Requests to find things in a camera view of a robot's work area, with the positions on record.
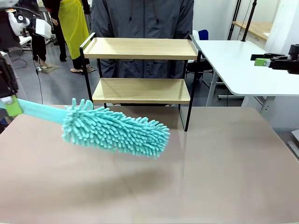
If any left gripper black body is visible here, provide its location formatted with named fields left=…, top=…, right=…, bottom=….
left=0, top=56, right=19, bottom=98

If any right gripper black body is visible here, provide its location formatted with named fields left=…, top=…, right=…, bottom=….
left=286, top=44, right=299, bottom=75

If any teal chenille duster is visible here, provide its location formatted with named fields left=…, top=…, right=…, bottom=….
left=0, top=98, right=171, bottom=160

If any wooden top desk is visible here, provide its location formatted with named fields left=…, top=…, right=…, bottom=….
left=232, top=21, right=274, bottom=42

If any large white table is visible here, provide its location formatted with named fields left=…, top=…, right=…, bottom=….
left=193, top=40, right=299, bottom=113

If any black stand pole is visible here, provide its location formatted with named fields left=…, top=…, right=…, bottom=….
left=240, top=0, right=257, bottom=42

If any person in dark clothes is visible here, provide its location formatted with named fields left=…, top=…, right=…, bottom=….
left=22, top=0, right=53, bottom=70

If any grey green floor mat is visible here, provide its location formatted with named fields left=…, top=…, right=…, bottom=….
left=37, top=64, right=61, bottom=75

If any black tripod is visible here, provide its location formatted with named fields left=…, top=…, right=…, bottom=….
left=228, top=0, right=242, bottom=40

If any blue chair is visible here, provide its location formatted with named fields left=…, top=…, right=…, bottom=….
left=198, top=29, right=209, bottom=42

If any black chair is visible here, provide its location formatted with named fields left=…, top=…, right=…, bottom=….
left=186, top=56, right=214, bottom=87

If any person in yellow apron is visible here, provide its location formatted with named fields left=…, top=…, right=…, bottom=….
left=50, top=0, right=93, bottom=76

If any person in grey jacket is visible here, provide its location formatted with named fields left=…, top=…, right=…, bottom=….
left=91, top=0, right=194, bottom=79

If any black cable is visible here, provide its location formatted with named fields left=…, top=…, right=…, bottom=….
left=32, top=53, right=45, bottom=105

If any two-tier wooden shelf black frame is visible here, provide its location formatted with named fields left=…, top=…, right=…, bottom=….
left=79, top=32, right=203, bottom=133

